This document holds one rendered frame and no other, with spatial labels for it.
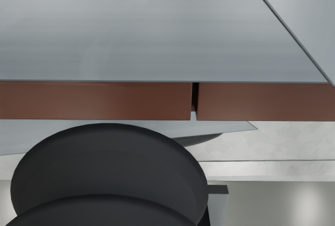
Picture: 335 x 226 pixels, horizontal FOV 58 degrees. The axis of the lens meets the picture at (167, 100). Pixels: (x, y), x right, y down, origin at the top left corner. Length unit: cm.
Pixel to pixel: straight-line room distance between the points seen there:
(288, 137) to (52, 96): 33
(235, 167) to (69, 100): 30
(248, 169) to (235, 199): 106
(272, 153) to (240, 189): 102
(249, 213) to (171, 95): 141
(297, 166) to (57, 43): 39
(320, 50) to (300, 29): 2
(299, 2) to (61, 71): 15
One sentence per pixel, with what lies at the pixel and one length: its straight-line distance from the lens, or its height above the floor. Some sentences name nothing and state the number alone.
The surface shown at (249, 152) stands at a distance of 46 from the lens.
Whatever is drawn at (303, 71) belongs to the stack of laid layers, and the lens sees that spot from 21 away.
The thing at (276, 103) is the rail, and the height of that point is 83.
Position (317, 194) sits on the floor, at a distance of 163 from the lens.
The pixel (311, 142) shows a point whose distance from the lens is 48.
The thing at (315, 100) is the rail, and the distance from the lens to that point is 26.
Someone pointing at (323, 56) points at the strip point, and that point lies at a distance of 21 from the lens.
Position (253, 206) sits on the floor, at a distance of 158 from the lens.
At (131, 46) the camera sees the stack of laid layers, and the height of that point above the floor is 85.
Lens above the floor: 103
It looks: 62 degrees down
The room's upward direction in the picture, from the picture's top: 180 degrees clockwise
